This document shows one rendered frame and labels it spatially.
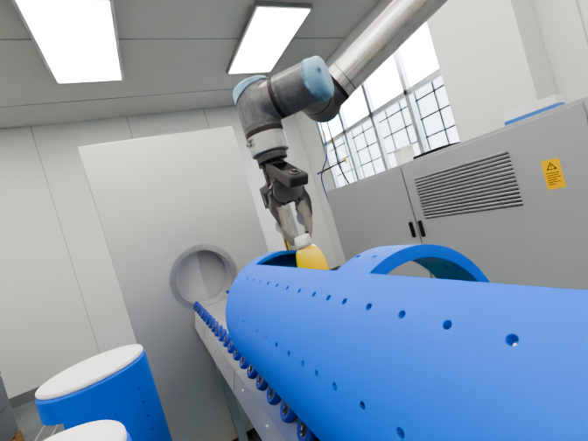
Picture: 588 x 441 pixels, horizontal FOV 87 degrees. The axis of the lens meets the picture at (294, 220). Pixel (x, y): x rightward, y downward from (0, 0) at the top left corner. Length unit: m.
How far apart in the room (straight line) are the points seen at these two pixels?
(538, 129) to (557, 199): 0.35
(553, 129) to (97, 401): 2.05
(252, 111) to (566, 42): 2.85
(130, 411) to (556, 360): 1.03
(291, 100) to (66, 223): 4.62
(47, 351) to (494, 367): 5.17
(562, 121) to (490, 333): 1.74
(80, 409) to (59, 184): 4.34
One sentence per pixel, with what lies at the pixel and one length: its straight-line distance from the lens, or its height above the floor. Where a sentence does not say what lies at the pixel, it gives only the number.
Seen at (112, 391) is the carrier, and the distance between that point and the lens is 1.08.
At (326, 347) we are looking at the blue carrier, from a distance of 0.34.
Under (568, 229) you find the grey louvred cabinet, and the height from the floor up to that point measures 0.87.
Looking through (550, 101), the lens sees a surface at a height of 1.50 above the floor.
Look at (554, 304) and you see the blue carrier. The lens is 0.23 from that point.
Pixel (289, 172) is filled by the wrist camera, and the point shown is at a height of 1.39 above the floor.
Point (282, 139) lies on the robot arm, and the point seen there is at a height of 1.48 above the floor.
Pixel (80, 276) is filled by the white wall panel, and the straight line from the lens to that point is 5.08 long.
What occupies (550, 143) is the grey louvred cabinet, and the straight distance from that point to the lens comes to 1.95.
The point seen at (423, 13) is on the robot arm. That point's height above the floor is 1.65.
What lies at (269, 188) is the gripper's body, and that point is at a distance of 0.70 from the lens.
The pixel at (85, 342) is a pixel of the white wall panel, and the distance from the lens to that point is 5.17.
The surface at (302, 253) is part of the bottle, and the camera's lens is 0.69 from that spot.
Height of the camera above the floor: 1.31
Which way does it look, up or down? 1 degrees down
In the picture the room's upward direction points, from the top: 16 degrees counter-clockwise
